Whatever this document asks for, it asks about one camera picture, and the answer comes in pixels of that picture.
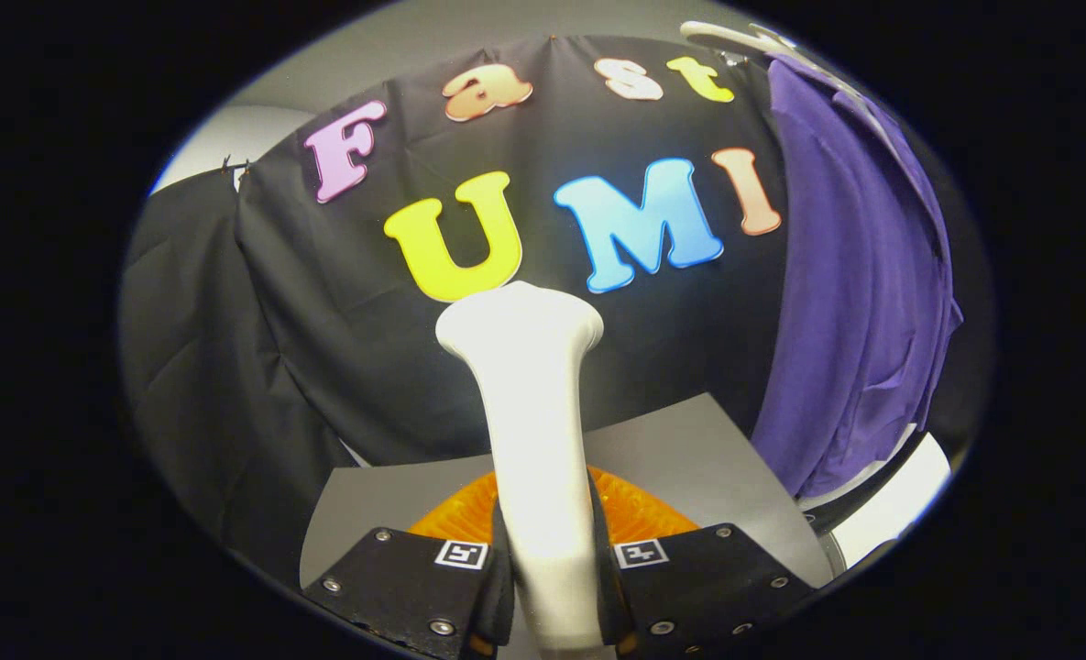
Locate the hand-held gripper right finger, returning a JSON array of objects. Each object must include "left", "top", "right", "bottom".
[{"left": 587, "top": 466, "right": 818, "bottom": 660}]

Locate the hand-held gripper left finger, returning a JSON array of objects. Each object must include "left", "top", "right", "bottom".
[{"left": 302, "top": 469, "right": 516, "bottom": 660}]

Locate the white garment steamer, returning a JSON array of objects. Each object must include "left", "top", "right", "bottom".
[{"left": 435, "top": 280, "right": 617, "bottom": 660}]

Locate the purple corduroy jacket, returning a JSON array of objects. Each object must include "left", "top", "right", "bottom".
[{"left": 749, "top": 53, "right": 965, "bottom": 501}]

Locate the white clothes hanger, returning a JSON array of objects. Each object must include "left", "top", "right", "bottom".
[{"left": 680, "top": 20, "right": 873, "bottom": 102}]

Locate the grey cabinet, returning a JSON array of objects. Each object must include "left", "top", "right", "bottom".
[{"left": 300, "top": 392, "right": 837, "bottom": 592}]

